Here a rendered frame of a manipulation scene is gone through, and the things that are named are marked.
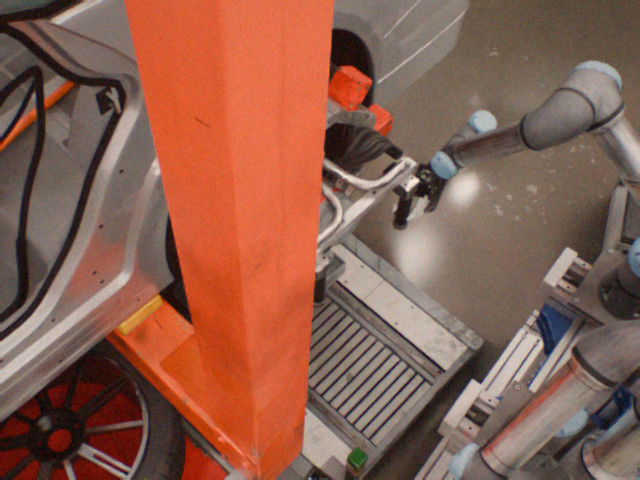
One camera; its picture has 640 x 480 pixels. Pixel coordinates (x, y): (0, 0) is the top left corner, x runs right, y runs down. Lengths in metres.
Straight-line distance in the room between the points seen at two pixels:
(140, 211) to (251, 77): 1.08
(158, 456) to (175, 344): 0.31
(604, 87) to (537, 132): 0.19
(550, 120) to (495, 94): 1.76
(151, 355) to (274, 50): 1.45
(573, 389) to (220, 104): 0.89
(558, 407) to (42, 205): 1.27
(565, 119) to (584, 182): 1.58
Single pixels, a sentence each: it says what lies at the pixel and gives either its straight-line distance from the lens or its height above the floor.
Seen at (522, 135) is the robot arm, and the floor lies 1.18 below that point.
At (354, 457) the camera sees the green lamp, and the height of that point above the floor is 0.66.
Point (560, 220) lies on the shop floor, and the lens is 3.37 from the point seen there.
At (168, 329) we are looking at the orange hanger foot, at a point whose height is 0.68.
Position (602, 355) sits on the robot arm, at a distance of 1.47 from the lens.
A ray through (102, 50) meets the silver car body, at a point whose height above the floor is 1.59.
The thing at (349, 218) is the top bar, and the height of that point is 0.98.
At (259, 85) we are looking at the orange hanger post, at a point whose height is 2.03.
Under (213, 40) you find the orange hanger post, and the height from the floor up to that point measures 2.11.
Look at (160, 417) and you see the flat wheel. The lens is 2.32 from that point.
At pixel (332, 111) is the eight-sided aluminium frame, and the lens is 2.05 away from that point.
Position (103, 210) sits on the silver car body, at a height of 1.19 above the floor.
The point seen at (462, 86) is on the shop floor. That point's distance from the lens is 3.71.
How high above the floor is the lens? 2.67
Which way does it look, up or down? 58 degrees down
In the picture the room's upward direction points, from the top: 3 degrees clockwise
